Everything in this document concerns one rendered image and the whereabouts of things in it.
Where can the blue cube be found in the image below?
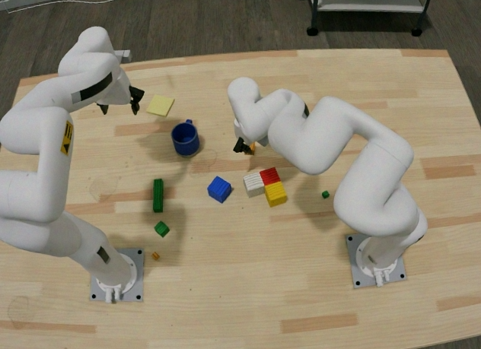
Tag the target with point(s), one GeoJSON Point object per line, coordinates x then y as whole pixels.
{"type": "Point", "coordinates": [219, 189]}

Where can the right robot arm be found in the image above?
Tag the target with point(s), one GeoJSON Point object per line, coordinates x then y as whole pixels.
{"type": "Point", "coordinates": [368, 198]}

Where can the pale yellow square tile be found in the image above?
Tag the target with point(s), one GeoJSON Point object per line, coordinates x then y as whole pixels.
{"type": "Point", "coordinates": [160, 106]}

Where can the red cube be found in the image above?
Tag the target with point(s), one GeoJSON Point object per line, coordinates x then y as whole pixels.
{"type": "Point", "coordinates": [269, 176]}

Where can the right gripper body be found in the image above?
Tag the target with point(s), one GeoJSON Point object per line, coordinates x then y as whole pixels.
{"type": "Point", "coordinates": [238, 133]}

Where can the dark blue mug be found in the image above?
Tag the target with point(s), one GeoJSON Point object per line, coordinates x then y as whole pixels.
{"type": "Point", "coordinates": [185, 132]}

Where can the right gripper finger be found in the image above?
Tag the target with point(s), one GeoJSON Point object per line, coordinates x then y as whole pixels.
{"type": "Point", "coordinates": [241, 147]}

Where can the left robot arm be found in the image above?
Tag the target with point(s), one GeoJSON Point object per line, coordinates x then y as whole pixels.
{"type": "Point", "coordinates": [29, 200]}

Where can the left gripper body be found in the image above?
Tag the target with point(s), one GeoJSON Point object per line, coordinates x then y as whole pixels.
{"type": "Point", "coordinates": [119, 93]}

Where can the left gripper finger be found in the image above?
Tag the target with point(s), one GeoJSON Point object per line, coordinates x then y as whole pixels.
{"type": "Point", "coordinates": [137, 95]}
{"type": "Point", "coordinates": [104, 108]}

